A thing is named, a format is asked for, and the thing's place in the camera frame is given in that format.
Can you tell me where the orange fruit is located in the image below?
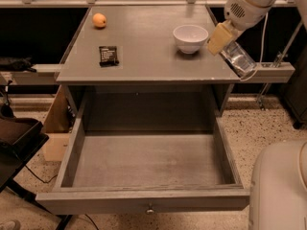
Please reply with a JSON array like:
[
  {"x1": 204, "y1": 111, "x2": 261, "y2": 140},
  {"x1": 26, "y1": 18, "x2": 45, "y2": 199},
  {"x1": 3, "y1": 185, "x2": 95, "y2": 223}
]
[{"x1": 92, "y1": 13, "x2": 107, "y2": 29}]

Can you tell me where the white shoe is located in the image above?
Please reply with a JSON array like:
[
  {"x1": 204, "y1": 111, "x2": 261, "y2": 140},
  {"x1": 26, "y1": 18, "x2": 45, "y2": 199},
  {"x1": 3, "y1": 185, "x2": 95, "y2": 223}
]
[{"x1": 0, "y1": 219, "x2": 20, "y2": 230}]

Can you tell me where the black chair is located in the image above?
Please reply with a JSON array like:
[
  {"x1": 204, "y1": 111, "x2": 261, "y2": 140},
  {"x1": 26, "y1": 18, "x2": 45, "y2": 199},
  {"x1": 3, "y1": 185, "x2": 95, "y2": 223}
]
[{"x1": 0, "y1": 103, "x2": 75, "y2": 230}]

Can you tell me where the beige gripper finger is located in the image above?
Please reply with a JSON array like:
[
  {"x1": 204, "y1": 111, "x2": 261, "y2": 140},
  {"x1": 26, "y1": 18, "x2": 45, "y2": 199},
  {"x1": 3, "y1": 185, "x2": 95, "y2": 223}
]
[{"x1": 207, "y1": 20, "x2": 241, "y2": 56}]

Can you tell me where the white hanging cable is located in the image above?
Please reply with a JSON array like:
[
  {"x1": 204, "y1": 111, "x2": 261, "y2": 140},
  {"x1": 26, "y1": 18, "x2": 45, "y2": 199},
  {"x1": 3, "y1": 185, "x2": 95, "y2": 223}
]
[{"x1": 240, "y1": 11, "x2": 270, "y2": 82}]

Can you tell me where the silver blue redbull can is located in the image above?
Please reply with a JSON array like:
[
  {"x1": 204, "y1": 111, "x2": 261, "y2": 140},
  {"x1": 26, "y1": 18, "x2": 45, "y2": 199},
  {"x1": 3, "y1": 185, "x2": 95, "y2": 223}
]
[{"x1": 221, "y1": 41, "x2": 256, "y2": 78}]

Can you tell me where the metal rail shelf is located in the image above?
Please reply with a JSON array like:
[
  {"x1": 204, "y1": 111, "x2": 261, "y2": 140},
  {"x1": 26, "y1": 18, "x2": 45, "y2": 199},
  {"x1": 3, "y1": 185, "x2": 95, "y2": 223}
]
[{"x1": 0, "y1": 62, "x2": 295, "y2": 86}]

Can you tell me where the grey wooden cabinet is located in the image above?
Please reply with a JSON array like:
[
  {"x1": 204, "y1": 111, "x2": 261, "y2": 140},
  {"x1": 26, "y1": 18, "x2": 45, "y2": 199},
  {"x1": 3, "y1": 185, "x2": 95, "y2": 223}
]
[{"x1": 58, "y1": 5, "x2": 238, "y2": 133}]

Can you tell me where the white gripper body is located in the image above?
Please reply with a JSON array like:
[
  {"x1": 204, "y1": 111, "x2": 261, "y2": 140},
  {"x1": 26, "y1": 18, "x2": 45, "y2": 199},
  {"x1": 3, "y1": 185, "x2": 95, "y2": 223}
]
[{"x1": 224, "y1": 0, "x2": 272, "y2": 35}]

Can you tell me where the white ceramic bowl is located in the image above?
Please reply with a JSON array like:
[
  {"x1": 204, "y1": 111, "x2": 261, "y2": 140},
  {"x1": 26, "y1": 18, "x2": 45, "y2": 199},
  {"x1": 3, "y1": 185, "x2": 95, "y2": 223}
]
[{"x1": 173, "y1": 25, "x2": 208, "y2": 54}]

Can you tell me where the open grey top drawer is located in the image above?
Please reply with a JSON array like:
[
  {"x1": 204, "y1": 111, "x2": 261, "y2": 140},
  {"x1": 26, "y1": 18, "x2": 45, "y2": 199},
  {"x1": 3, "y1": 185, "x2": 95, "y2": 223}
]
[{"x1": 35, "y1": 89, "x2": 253, "y2": 216}]

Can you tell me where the black snack packet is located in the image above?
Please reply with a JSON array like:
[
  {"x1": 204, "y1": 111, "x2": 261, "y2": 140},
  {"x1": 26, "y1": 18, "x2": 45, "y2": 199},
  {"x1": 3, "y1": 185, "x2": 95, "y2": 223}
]
[{"x1": 99, "y1": 46, "x2": 119, "y2": 67}]

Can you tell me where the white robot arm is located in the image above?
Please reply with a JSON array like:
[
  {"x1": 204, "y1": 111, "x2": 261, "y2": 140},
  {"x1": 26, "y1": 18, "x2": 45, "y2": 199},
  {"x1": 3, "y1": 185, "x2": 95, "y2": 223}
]
[{"x1": 207, "y1": 0, "x2": 307, "y2": 230}]

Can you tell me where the black floor cable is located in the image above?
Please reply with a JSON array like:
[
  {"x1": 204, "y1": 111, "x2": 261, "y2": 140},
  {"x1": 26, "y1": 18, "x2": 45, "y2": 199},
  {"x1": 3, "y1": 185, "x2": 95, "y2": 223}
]
[{"x1": 24, "y1": 164, "x2": 59, "y2": 185}]

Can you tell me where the black bag on shelf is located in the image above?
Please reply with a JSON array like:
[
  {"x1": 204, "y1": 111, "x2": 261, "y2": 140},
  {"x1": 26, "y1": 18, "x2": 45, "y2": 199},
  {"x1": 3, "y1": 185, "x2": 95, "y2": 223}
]
[{"x1": 0, "y1": 57, "x2": 35, "y2": 72}]

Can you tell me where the metal drawer knob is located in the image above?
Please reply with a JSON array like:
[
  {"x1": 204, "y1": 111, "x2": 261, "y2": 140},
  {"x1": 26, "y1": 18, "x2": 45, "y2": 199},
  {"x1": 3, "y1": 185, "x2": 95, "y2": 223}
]
[{"x1": 146, "y1": 203, "x2": 155, "y2": 215}]

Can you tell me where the cardboard box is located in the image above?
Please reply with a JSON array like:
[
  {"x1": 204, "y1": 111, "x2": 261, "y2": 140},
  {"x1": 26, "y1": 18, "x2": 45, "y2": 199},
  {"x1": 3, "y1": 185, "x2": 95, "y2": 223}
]
[{"x1": 42, "y1": 86, "x2": 70, "y2": 162}]

